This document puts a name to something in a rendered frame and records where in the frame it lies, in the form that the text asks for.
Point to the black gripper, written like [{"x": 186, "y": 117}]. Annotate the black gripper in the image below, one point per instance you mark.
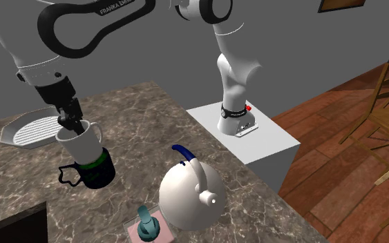
[{"x": 57, "y": 92}]

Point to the white mug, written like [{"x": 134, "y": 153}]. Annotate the white mug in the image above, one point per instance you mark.
[{"x": 81, "y": 146}]

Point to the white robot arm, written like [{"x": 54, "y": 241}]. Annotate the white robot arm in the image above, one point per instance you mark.
[{"x": 234, "y": 80}]

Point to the white ribbed grill pan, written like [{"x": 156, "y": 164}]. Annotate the white ribbed grill pan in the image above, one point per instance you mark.
[{"x": 34, "y": 133}]

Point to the dark mug with green band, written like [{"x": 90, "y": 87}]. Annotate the dark mug with green band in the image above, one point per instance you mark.
[{"x": 99, "y": 173}]

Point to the teal pump bottle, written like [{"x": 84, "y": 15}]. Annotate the teal pump bottle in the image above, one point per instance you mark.
[{"x": 148, "y": 226}]

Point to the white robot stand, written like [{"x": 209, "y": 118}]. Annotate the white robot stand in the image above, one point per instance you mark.
[{"x": 268, "y": 144}]

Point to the framed wall picture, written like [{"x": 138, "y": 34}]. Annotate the framed wall picture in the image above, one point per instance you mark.
[{"x": 340, "y": 4}]

